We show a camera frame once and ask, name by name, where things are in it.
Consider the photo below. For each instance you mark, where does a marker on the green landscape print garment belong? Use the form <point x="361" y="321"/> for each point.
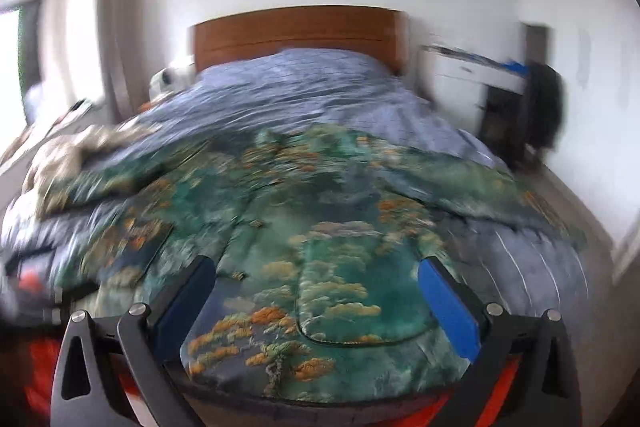
<point x="325" y="257"/>

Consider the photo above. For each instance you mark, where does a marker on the beige patterned cloth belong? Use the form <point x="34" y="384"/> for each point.
<point x="65" y="157"/>

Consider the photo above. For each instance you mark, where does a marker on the black jacket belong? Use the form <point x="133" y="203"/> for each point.
<point x="542" y="107"/>

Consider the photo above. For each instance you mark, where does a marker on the white bedside object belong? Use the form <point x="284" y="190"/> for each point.
<point x="170" y="82"/>

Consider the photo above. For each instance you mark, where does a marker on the white desk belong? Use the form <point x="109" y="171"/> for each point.
<point x="460" y="82"/>

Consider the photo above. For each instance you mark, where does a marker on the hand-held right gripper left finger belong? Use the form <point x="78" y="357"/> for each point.
<point x="180" y="307"/>

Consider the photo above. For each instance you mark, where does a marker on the blue item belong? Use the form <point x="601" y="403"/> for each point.
<point x="514" y="67"/>

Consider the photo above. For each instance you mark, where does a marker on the window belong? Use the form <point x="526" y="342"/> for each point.
<point x="15" y="57"/>

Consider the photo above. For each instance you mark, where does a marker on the blue checked bed sheet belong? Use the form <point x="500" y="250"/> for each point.
<point x="300" y="92"/>

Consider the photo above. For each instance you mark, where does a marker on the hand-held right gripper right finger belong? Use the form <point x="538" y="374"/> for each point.
<point x="450" y="307"/>

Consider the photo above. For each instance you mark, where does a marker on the orange cloth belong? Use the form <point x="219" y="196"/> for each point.
<point x="42" y="372"/>

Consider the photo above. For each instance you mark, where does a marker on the beige curtain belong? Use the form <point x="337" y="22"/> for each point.
<point x="117" y="32"/>

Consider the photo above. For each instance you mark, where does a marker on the dark upright panel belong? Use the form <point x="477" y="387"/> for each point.
<point x="536" y="44"/>

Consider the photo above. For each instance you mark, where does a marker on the wooden headboard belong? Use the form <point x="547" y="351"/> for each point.
<point x="300" y="32"/>

